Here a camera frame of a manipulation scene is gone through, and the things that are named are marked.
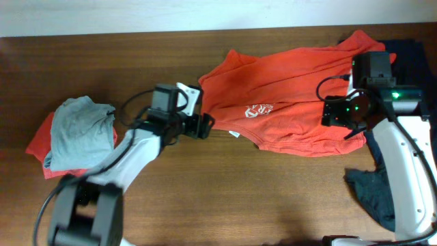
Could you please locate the grey folded t-shirt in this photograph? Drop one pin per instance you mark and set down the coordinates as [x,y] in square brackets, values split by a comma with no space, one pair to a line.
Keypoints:
[82,135]

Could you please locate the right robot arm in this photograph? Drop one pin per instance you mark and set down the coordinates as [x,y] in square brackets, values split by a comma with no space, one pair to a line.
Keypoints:
[398,118]

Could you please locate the red folded garment under grey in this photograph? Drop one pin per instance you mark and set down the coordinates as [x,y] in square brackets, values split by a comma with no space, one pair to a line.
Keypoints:
[41,144]

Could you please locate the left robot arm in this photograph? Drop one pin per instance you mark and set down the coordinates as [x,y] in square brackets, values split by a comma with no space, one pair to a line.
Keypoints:
[89,210]

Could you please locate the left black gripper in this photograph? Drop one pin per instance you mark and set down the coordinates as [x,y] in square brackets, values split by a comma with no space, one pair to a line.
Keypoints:
[198,124]

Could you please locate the red printed t-shirt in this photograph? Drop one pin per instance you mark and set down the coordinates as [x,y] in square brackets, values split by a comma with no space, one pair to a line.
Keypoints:
[272,100]

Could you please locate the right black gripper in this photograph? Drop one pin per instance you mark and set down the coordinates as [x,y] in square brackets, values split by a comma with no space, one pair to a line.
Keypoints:
[331,113]

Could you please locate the dark navy garment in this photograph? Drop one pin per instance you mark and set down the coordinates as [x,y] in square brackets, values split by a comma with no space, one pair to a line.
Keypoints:
[372,189]

